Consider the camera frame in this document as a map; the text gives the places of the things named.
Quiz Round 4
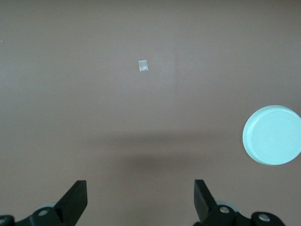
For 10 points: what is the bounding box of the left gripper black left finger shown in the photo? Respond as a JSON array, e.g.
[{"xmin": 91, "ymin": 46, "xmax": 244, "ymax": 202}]
[{"xmin": 0, "ymin": 180, "xmax": 88, "ymax": 226}]

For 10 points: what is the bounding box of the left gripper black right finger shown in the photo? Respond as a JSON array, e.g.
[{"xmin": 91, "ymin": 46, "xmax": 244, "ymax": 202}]
[{"xmin": 194, "ymin": 179, "xmax": 287, "ymax": 226}]

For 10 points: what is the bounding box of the pale green plate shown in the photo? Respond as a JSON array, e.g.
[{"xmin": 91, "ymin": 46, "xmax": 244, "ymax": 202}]
[{"xmin": 242, "ymin": 105, "xmax": 301, "ymax": 166}]

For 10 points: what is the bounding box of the brown table cover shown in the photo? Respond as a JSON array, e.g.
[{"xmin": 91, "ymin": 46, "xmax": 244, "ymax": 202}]
[{"xmin": 0, "ymin": 0, "xmax": 301, "ymax": 226}]

